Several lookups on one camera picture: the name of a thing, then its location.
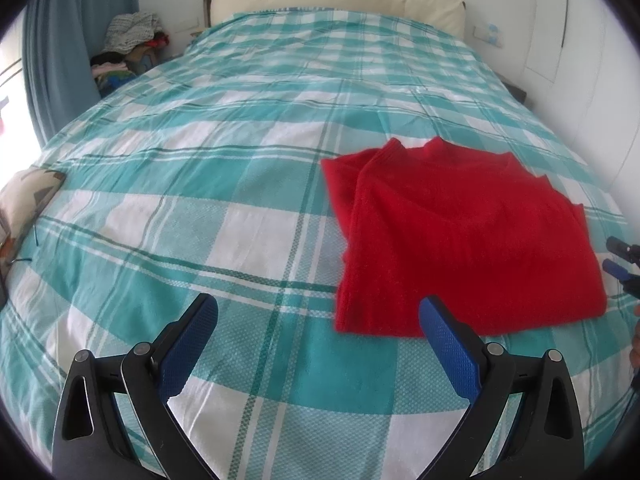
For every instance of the wall switch panel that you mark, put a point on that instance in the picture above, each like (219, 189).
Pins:
(489, 34)

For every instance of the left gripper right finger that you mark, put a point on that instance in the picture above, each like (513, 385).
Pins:
(545, 439)

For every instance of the white wardrobe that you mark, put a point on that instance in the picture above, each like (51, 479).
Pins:
(583, 72)

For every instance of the red rabbit sweater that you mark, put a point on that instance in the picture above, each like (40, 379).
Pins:
(502, 248)

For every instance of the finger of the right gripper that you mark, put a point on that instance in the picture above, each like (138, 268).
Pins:
(630, 282)
(628, 252)

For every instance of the pile of clothes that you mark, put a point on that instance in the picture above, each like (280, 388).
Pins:
(132, 44)

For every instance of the patterned cushion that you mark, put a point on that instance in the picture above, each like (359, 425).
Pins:
(22, 201)

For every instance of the person's right hand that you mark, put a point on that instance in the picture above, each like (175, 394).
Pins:
(634, 354)

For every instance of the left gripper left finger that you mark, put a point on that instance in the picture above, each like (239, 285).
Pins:
(90, 440)

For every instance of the dark wooden nightstand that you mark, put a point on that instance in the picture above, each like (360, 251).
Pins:
(518, 93)

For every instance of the blue curtain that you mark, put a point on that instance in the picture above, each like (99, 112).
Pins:
(59, 39)

